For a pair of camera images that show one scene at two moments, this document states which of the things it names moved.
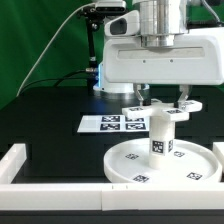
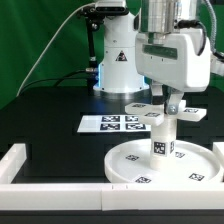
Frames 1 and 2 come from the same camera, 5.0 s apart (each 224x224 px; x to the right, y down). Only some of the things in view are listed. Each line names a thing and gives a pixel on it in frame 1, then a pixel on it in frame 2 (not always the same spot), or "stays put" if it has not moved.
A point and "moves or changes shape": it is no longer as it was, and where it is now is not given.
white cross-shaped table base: x=167 y=110 moves or changes shape
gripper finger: x=137 y=87 → x=157 y=93
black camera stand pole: x=93 y=17 stays put
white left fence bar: x=11 y=162 stays put
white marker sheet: x=112 y=123 stays put
